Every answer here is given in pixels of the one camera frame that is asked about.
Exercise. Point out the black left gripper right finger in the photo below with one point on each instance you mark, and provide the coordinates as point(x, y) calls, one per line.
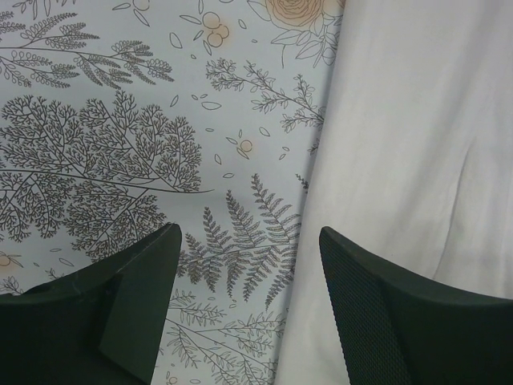
point(397, 327)

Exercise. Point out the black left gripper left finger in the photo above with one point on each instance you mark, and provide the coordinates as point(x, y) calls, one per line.
point(102, 324)

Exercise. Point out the white t-shirt with robot print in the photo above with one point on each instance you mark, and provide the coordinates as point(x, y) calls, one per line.
point(414, 163)

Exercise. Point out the floral patterned table mat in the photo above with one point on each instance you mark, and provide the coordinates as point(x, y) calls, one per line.
point(120, 116)

